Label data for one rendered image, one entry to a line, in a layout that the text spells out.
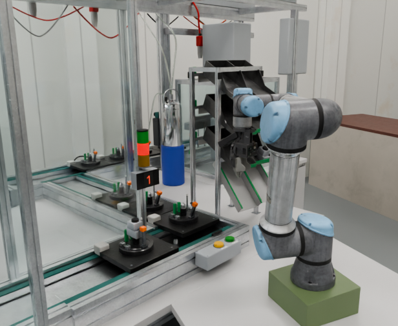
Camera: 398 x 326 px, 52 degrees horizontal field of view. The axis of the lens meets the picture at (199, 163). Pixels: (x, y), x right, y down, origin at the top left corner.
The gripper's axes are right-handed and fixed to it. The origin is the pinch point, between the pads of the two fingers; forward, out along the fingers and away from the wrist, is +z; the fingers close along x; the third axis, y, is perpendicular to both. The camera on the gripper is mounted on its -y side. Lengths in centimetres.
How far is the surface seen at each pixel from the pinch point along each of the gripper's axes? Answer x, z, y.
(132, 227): -41.2, 16.3, -18.6
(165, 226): -16.4, 26.3, -28.1
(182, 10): 88, -80, -122
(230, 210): 41, 37, -37
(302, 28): 172, -69, -72
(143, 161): -25.6, -5.3, -29.8
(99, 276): -56, 32, -20
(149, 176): -23.3, 1.9, -29.2
